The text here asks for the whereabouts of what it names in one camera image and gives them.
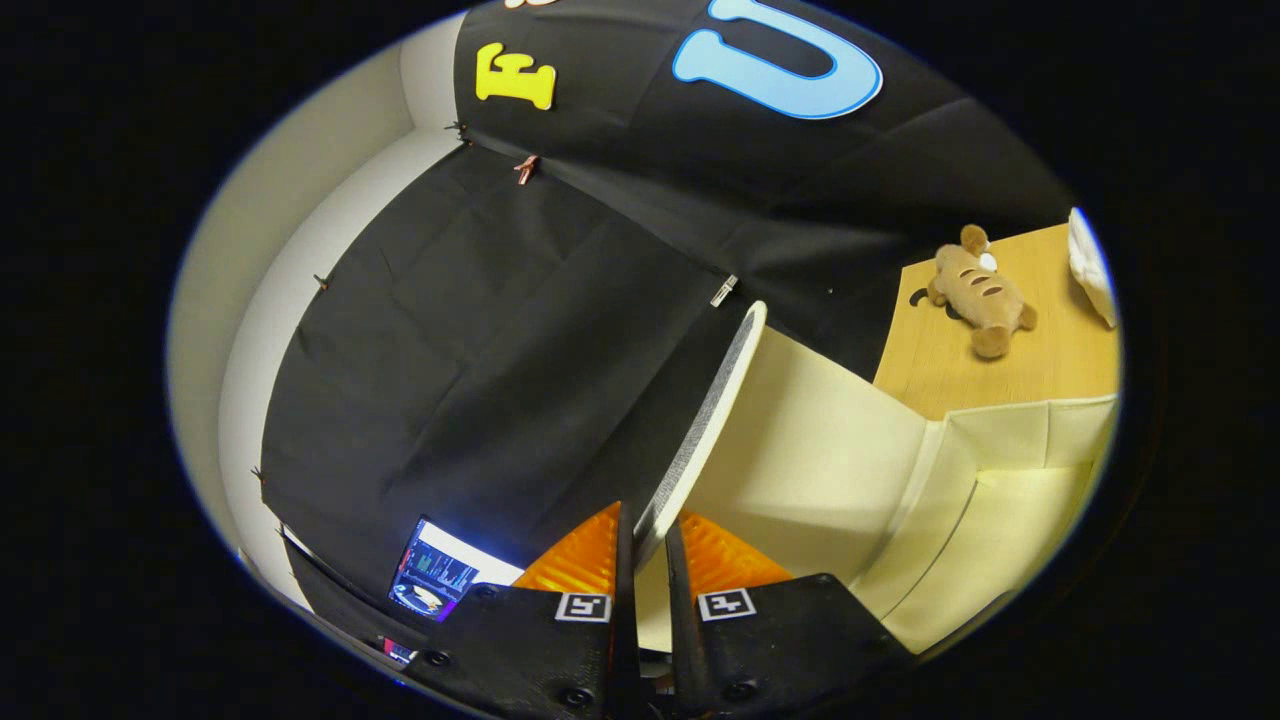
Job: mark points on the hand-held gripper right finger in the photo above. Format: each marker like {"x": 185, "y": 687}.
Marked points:
{"x": 780, "y": 640}

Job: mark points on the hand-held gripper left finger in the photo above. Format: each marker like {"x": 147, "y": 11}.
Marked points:
{"x": 530, "y": 650}

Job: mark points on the cream fabric storage box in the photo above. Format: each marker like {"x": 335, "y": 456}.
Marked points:
{"x": 830, "y": 470}

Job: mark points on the lit computer screen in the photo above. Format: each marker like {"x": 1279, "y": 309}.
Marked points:
{"x": 440, "y": 575}

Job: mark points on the black backdrop cloth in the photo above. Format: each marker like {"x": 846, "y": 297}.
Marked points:
{"x": 560, "y": 300}

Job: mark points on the white clip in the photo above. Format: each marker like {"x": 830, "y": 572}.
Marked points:
{"x": 723, "y": 290}

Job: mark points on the brown striped plush toy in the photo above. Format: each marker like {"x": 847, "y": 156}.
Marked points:
{"x": 978, "y": 290}

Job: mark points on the copper clip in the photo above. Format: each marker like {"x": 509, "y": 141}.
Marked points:
{"x": 525, "y": 168}

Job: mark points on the white plush toy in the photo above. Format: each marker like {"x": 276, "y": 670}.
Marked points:
{"x": 1092, "y": 265}

